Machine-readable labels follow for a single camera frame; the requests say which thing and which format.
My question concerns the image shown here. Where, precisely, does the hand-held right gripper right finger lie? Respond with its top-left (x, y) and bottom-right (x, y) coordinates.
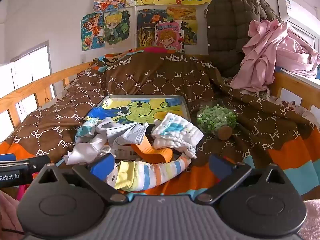
top-left (195, 154), bottom-right (290, 205)

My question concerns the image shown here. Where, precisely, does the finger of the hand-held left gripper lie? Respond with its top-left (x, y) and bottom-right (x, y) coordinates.
top-left (0, 153), bottom-right (50, 173)

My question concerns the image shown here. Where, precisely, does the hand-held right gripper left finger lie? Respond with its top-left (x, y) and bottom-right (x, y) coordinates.
top-left (32, 152), bottom-right (128, 205)

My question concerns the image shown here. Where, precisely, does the white cloth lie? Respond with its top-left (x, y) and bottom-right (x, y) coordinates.
top-left (65, 132), bottom-right (112, 166)

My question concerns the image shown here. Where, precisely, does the blue white mask wrapper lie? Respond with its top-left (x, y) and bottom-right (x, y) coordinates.
top-left (74, 118), bottom-right (100, 145)

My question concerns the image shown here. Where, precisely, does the white face mask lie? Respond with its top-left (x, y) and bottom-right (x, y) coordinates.
top-left (105, 122), bottom-right (150, 147)

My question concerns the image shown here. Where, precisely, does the pastel striped sock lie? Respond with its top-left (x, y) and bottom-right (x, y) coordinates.
top-left (106, 153), bottom-right (193, 191)

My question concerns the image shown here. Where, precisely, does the orange sock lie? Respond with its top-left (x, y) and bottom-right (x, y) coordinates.
top-left (130, 140), bottom-right (175, 164)

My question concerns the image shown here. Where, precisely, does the white cloud print towel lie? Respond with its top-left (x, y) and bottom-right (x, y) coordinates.
top-left (151, 112), bottom-right (205, 159)

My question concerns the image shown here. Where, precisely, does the grey shallow box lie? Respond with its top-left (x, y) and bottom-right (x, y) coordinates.
top-left (96, 94), bottom-right (192, 130)

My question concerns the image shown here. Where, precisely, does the pink fleece clothing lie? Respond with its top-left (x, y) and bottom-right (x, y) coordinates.
top-left (0, 189), bottom-right (24, 240)
top-left (297, 199), bottom-right (320, 240)

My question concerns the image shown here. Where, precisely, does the clear jar of green pellets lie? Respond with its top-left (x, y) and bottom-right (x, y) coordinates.
top-left (196, 104), bottom-right (238, 141)

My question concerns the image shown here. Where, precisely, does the bright blue plastic bag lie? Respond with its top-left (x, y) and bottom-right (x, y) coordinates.
top-left (86, 107), bottom-right (119, 122)

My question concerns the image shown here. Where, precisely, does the green frog drawing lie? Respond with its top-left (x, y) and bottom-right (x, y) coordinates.
top-left (101, 97), bottom-right (188, 126)

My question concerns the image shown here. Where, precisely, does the floral bed sheet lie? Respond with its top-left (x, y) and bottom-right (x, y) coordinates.
top-left (274, 99), bottom-right (320, 122)

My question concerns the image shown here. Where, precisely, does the window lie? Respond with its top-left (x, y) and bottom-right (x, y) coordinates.
top-left (0, 41), bottom-right (55, 140)

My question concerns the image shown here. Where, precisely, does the brown printed blanket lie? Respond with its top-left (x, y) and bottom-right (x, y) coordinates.
top-left (0, 47), bottom-right (320, 203)

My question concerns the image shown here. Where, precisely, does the wooden bed end board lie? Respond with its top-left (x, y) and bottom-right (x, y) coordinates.
top-left (269, 67), bottom-right (320, 112)

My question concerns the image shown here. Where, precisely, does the pink cloth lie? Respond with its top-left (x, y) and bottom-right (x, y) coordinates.
top-left (229, 19), bottom-right (320, 91)

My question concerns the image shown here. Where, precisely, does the orange-haired fairy drawing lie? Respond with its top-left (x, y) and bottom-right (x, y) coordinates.
top-left (80, 12), bottom-right (105, 52)

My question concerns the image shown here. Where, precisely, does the olive quilted jacket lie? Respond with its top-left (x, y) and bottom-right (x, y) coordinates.
top-left (205, 0), bottom-right (282, 78)

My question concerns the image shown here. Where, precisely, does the yellow and black drawing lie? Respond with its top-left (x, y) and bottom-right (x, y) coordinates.
top-left (183, 19), bottom-right (198, 46)

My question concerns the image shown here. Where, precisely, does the cow-print boy portrait drawing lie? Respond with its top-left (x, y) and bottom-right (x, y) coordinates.
top-left (154, 21), bottom-right (186, 53)

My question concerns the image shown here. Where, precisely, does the blond boy green drawing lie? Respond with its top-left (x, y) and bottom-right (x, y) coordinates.
top-left (102, 9), bottom-right (137, 49)

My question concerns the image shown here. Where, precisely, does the sea plants clownfish drawing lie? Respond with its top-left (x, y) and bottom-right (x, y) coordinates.
top-left (136, 8), bottom-right (168, 48)

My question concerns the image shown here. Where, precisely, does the orange landscape drawing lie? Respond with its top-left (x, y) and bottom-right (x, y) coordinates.
top-left (166, 4), bottom-right (198, 22)

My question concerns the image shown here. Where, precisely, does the orange-haired girl drawing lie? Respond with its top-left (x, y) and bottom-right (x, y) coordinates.
top-left (93, 0), bottom-right (127, 13)

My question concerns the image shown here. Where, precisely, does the white air conditioner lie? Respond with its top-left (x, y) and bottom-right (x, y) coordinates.
top-left (277, 0), bottom-right (320, 47)

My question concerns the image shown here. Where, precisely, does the wooden bed side rail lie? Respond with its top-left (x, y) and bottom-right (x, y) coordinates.
top-left (0, 62), bottom-right (100, 132)

